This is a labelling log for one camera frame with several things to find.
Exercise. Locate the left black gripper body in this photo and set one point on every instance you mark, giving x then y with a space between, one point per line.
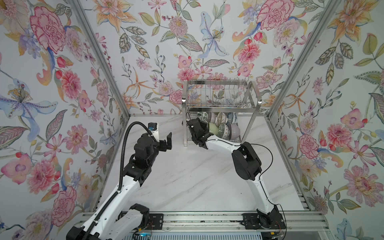
160 146

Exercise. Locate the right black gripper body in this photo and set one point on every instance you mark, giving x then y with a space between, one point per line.
203 126

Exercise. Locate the plain light green bowl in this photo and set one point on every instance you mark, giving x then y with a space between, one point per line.
213 129

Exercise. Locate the blue-rimmed leaf bowl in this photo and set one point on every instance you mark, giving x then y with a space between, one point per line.
203 116

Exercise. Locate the green geometric patterned bowl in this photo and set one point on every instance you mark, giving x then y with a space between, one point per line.
223 131

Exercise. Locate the blue floral ceramic bowl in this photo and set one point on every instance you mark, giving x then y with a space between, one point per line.
232 118

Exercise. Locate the plain lilac ceramic bowl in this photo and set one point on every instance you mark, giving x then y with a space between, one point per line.
235 131

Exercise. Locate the purple striped bowl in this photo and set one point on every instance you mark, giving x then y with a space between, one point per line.
212 117

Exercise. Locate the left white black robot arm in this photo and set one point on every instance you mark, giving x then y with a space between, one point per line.
106 224

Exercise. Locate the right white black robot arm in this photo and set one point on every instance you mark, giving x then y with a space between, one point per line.
248 166

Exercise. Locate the steel two-tier dish rack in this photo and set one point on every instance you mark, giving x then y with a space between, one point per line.
238 96

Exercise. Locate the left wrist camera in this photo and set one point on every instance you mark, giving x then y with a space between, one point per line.
154 129

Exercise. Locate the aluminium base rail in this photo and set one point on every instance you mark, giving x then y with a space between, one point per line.
229 221

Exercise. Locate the left aluminium frame post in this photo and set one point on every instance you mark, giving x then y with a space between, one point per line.
77 8

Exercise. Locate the aluminium frame post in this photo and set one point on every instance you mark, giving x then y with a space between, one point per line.
77 8
320 26

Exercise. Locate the right aluminium frame post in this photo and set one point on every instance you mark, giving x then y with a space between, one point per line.
320 26

